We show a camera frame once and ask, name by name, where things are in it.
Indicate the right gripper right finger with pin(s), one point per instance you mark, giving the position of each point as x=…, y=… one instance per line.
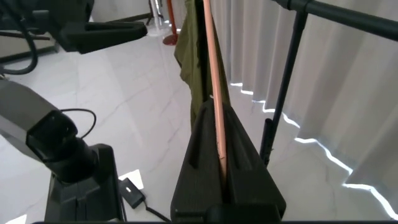
x=248, y=174

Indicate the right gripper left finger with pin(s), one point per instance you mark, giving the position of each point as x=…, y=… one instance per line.
x=199, y=174

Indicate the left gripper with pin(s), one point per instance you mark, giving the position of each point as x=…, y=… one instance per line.
x=49, y=23

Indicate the pink clothes hanger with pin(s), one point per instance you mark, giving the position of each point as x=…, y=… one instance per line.
x=216, y=93

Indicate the green printed shirt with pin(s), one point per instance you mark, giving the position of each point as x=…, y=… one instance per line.
x=189, y=62

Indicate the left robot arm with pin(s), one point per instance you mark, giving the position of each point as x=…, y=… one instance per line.
x=62, y=140

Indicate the black clothes rack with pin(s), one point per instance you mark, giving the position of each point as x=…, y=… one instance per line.
x=342, y=14

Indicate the white stand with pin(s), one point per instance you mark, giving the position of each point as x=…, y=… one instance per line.
x=157, y=31

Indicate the orange stand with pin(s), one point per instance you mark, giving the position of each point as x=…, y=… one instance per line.
x=171, y=39

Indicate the white curtain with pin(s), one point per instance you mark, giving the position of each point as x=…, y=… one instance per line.
x=342, y=77

